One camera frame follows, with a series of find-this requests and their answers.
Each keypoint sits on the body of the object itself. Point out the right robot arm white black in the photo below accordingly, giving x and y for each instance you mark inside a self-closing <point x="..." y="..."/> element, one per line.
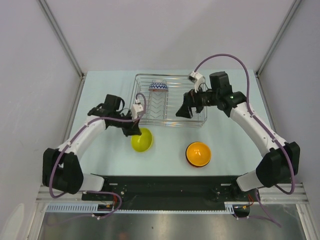
<point x="280" y="159"/>

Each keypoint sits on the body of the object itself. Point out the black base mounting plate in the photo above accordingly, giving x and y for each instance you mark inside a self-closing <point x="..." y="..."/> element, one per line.
<point x="171" y="193"/>

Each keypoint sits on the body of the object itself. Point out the aluminium corner post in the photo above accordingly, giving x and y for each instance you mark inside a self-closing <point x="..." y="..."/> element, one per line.
<point x="53" y="23"/>
<point x="279" y="35"/>

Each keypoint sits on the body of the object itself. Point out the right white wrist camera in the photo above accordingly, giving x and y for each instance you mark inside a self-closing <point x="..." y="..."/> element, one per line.
<point x="197" y="79"/>

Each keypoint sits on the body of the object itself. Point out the metal wire dish rack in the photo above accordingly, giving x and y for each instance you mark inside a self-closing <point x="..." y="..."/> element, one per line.
<point x="161" y="107"/>

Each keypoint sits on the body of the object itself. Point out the left aluminium corner post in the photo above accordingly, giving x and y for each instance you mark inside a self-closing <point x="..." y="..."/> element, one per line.
<point x="53" y="23"/>

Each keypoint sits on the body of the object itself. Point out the yellow green bowl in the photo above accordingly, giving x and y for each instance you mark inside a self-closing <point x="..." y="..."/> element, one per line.
<point x="142" y="143"/>

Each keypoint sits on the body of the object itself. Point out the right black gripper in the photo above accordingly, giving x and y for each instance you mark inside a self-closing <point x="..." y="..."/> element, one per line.
<point x="190" y="99"/>

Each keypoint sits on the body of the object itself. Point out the orange yellow bowl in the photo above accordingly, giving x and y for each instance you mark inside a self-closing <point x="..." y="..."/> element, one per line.
<point x="198" y="152"/>

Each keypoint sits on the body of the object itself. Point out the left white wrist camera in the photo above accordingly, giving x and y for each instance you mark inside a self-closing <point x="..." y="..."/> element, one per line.
<point x="137" y="110"/>

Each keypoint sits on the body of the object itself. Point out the right aluminium corner post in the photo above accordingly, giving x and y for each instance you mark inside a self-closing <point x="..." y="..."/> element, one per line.
<point x="279" y="35"/>

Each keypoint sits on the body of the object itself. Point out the orange bottom bowl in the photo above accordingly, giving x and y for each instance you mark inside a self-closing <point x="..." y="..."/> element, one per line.
<point x="198" y="165"/>

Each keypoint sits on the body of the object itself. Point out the red patterned blue zigzag bowl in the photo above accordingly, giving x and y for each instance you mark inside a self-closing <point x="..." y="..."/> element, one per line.
<point x="159" y="86"/>

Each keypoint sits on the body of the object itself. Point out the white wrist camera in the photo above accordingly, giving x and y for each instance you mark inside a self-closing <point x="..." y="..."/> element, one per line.
<point x="197" y="79"/>
<point x="137" y="110"/>

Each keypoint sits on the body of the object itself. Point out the aluminium frame rail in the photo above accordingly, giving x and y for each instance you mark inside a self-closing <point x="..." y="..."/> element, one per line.
<point x="267" y="196"/>

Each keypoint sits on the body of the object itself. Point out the white slotted cable duct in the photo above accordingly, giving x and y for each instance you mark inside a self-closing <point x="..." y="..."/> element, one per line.
<point x="95" y="208"/>

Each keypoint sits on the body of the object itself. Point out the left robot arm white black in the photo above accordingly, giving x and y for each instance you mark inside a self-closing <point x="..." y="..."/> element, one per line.
<point x="61" y="169"/>

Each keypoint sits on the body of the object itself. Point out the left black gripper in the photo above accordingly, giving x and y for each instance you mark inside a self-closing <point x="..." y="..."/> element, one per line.
<point x="133" y="128"/>

